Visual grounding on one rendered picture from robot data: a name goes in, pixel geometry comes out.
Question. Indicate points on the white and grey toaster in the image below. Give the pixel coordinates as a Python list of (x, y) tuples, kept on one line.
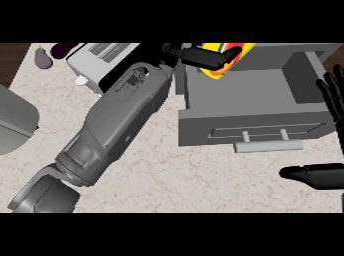
[(96, 63)]

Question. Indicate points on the dark purple eggplant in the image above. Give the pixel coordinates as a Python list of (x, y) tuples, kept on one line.
[(62, 49)]

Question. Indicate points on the grey rounded appliance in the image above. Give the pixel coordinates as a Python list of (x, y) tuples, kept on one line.
[(4, 120)]

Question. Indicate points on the grey open drawer box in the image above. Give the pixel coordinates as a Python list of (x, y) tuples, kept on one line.
[(242, 90)]

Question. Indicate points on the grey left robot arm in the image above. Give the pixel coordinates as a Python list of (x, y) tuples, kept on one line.
[(115, 116)]

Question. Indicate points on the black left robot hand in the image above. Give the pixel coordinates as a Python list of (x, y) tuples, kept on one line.
[(205, 58)]

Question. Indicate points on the yellow and red cup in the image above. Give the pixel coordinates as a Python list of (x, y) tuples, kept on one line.
[(215, 73)]

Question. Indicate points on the pale purple eggplant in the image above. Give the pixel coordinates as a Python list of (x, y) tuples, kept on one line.
[(43, 59)]

